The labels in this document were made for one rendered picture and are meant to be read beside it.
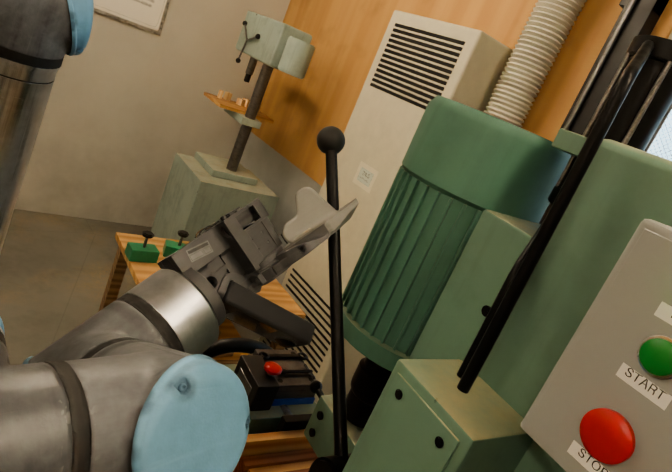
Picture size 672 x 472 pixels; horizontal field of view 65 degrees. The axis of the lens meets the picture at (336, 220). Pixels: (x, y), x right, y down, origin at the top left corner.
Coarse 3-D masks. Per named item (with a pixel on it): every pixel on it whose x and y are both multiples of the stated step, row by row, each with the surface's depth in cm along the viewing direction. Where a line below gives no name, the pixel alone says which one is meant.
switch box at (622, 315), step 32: (640, 224) 32; (640, 256) 31; (608, 288) 32; (640, 288) 31; (608, 320) 32; (640, 320) 30; (576, 352) 33; (608, 352) 32; (544, 384) 35; (576, 384) 33; (608, 384) 31; (544, 416) 34; (576, 416) 32; (640, 416) 30; (544, 448) 34; (640, 448) 29
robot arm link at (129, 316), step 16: (112, 304) 47; (128, 304) 46; (144, 304) 46; (96, 320) 45; (112, 320) 45; (128, 320) 45; (144, 320) 45; (160, 320) 46; (64, 336) 44; (80, 336) 43; (96, 336) 42; (112, 336) 42; (128, 336) 43; (144, 336) 44; (160, 336) 45; (176, 336) 46; (48, 352) 42; (64, 352) 41; (80, 352) 40
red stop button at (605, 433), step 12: (600, 408) 31; (588, 420) 31; (600, 420) 30; (612, 420) 30; (624, 420) 30; (588, 432) 31; (600, 432) 30; (612, 432) 30; (624, 432) 29; (588, 444) 31; (600, 444) 30; (612, 444) 30; (624, 444) 29; (600, 456) 30; (612, 456) 30; (624, 456) 29
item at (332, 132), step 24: (336, 144) 63; (336, 168) 62; (336, 192) 61; (336, 240) 60; (336, 264) 59; (336, 288) 58; (336, 312) 57; (336, 336) 56; (336, 360) 56; (336, 384) 55; (336, 408) 54; (336, 432) 54; (336, 456) 52
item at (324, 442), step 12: (324, 396) 74; (324, 408) 73; (312, 420) 75; (324, 420) 73; (312, 432) 74; (324, 432) 72; (348, 432) 69; (360, 432) 70; (312, 444) 74; (324, 444) 72; (348, 444) 68
